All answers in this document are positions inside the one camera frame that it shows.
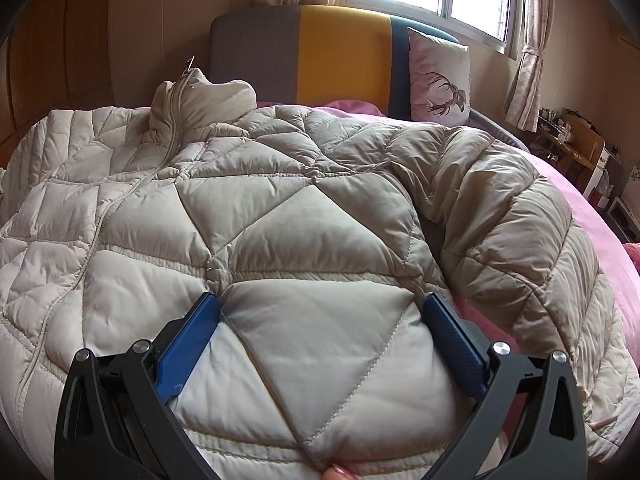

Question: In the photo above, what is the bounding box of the person's fingertip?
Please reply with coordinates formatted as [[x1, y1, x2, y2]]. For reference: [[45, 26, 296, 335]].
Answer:
[[321, 465, 357, 480]]

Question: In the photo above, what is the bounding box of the cluttered wooden side desk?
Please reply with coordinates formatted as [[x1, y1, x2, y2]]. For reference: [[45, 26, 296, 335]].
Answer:
[[529, 108, 639, 243]]

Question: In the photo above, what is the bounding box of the grey yellow blue headboard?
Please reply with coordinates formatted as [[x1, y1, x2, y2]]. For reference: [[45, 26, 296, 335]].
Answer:
[[207, 6, 454, 120]]

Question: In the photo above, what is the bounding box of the wooden wardrobe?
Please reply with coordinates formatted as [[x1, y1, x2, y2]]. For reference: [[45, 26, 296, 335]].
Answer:
[[1, 0, 114, 166]]

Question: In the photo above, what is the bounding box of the white deer print pillow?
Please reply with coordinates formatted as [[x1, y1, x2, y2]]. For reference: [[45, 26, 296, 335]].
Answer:
[[408, 27, 471, 127]]

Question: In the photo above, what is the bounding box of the pink bed cover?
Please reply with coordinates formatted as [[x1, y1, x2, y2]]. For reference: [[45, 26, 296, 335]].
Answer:
[[259, 98, 640, 441]]

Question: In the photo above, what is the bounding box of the pink patterned right curtain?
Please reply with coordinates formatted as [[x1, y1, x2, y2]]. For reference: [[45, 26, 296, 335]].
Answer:
[[504, 0, 554, 131]]

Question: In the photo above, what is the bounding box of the beige quilted down jacket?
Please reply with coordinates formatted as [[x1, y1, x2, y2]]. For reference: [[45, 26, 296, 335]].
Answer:
[[1, 68, 639, 479]]

